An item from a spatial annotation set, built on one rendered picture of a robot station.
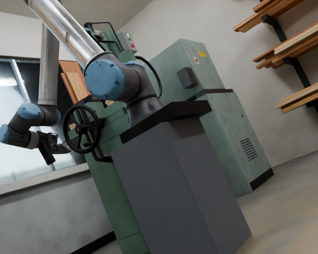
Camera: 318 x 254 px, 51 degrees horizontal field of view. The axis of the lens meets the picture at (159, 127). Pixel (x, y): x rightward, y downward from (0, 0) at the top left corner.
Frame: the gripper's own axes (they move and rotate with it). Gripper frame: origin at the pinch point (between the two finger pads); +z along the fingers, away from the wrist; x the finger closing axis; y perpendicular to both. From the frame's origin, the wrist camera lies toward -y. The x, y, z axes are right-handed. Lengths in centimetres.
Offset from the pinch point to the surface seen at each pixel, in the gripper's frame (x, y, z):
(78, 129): -0.4, 15.9, 8.2
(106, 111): -8.0, 29.8, 24.5
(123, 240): 18, -41, 51
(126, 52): -19, 78, 42
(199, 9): -20, 238, 209
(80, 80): 111, 164, 113
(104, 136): 0.6, 17.4, 29.1
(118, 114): -15.3, 24.1, 26.8
